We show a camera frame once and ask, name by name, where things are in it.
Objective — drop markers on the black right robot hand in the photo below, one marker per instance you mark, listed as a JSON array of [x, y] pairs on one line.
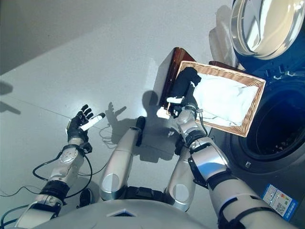
[[189, 100]]

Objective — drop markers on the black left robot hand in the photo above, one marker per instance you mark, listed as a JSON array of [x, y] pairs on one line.
[[76, 128]]

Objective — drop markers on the dark navy garment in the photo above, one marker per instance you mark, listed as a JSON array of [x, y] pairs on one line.
[[183, 81]]

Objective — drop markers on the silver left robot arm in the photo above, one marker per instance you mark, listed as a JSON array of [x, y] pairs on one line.
[[64, 164]]

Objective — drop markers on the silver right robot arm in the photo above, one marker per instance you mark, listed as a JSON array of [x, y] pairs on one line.
[[207, 157]]

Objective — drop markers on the grey front-load washing machine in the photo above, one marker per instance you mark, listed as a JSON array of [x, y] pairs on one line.
[[274, 143]]

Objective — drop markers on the washing machine glass door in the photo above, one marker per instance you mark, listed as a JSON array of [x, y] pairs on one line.
[[267, 23]]

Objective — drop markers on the glossy brown stand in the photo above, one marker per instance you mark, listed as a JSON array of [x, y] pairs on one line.
[[181, 57]]

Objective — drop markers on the silver left robot leg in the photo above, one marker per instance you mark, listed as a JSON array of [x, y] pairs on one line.
[[119, 162]]

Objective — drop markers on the silver robot leg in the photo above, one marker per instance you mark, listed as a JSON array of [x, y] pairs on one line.
[[119, 162], [181, 186]]

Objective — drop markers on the wicker laundry basket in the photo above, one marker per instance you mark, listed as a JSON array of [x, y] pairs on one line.
[[252, 112]]

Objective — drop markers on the silver right robot leg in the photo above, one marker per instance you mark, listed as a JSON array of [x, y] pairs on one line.
[[181, 186]]

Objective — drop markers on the small square washer badge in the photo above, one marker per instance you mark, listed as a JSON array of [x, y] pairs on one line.
[[247, 164]]

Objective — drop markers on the grey robot torso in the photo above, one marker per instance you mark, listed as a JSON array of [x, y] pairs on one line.
[[95, 217]]

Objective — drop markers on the blue white chest emblem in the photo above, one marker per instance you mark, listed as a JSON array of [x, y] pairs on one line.
[[122, 212]]

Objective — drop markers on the blue energy label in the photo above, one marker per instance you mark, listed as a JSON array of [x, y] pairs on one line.
[[278, 200]]

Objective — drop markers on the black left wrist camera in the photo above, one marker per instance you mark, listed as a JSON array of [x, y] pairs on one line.
[[87, 148]]

